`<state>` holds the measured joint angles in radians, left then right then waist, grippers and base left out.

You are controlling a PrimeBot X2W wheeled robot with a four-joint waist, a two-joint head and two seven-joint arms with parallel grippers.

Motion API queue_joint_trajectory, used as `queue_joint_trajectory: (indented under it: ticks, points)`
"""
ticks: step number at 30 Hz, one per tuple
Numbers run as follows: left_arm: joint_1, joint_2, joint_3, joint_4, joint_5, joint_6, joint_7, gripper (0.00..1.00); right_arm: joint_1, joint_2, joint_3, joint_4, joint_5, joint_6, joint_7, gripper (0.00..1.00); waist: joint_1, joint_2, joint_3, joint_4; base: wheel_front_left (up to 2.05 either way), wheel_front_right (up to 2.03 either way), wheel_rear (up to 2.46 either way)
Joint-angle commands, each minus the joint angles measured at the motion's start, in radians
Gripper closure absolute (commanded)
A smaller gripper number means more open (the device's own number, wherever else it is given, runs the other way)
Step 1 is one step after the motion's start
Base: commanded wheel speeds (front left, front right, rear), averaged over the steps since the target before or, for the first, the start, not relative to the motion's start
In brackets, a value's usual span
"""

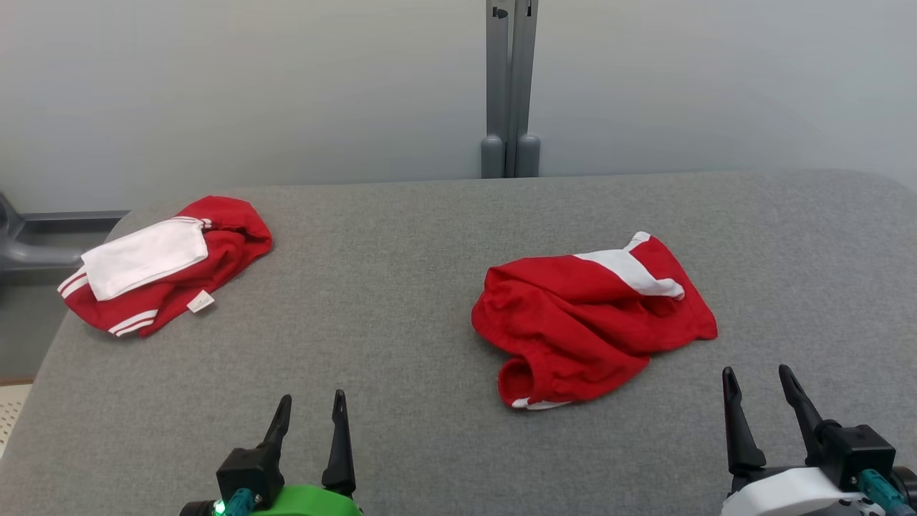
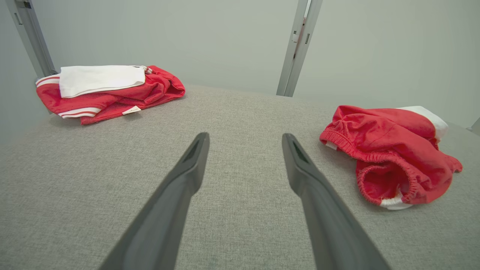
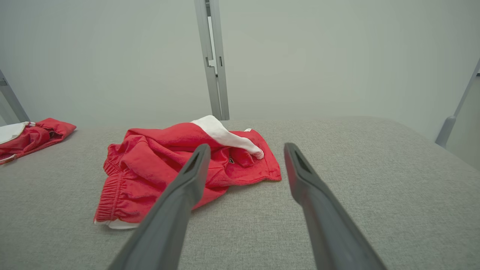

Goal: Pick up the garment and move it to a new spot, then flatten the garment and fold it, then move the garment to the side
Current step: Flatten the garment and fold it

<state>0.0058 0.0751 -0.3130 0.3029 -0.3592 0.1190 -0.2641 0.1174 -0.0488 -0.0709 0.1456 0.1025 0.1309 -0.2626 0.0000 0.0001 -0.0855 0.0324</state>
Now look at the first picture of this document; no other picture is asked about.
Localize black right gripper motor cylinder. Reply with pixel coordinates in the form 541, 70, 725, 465
890, 466, 917, 507

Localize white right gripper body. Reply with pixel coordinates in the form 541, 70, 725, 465
720, 466, 889, 516

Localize red shorts with white trim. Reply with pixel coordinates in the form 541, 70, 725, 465
471, 231, 719, 411

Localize teal left camera connector cable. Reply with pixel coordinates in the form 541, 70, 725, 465
213, 488, 259, 516

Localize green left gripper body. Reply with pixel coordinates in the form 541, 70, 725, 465
249, 484, 363, 516

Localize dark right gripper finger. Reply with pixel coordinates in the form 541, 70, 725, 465
778, 365, 825, 465
722, 367, 767, 476

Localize white perforated laundry basket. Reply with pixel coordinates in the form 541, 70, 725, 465
0, 383, 33, 459

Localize teal right camera connector cable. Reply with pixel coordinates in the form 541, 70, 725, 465
856, 469, 909, 516

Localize red jersey with white sleeves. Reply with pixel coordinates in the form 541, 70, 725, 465
57, 196, 274, 338

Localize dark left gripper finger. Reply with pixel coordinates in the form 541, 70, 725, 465
321, 389, 357, 497
261, 394, 293, 459

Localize teal camera connector cable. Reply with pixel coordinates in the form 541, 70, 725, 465
213, 488, 259, 516
856, 469, 909, 516

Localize grey metal frame foot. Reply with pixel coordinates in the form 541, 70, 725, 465
0, 192, 130, 273

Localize grey partition post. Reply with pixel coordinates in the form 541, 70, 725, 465
480, 0, 542, 178

